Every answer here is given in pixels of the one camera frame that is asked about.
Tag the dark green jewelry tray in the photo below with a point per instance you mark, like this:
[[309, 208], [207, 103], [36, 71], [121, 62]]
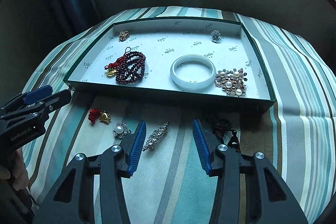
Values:
[[162, 40]]

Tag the striped teal tablecloth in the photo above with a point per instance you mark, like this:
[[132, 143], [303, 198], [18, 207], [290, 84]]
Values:
[[297, 134]]

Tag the pearl flower brooch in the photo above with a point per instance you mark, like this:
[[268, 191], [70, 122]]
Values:
[[120, 130]]

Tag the crystal bar brooch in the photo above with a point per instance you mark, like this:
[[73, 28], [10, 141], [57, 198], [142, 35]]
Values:
[[156, 137]]

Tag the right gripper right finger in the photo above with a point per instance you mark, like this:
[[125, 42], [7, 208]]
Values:
[[268, 198]]

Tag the person's left hand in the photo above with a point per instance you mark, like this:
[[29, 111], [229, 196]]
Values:
[[18, 172]]

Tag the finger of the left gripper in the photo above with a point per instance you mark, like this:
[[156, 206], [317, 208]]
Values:
[[50, 104], [29, 98]]

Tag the white jade bangle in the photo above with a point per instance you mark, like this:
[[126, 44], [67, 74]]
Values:
[[192, 72]]

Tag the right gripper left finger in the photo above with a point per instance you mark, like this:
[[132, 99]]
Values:
[[70, 200]]

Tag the pearl cluster brooch with chain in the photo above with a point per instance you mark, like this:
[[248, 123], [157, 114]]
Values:
[[232, 82]]

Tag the black cord bead pendant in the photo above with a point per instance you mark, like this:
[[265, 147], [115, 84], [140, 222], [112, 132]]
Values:
[[225, 133]]

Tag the red knot gold lock charm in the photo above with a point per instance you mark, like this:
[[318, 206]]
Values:
[[111, 68]]

